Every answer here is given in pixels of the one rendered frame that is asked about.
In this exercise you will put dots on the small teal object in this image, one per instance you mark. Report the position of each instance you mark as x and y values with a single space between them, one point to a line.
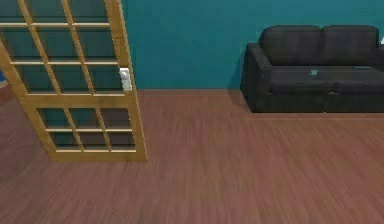
314 72

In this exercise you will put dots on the flat dark teal object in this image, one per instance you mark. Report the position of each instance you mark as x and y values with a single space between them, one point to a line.
362 67

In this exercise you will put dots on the white object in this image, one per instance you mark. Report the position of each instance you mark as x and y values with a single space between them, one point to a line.
382 41

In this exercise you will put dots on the wooden glass-pane room door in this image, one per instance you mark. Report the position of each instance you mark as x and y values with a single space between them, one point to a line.
76 101

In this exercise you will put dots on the black sofa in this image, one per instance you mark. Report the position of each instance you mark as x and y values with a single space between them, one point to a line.
300 83

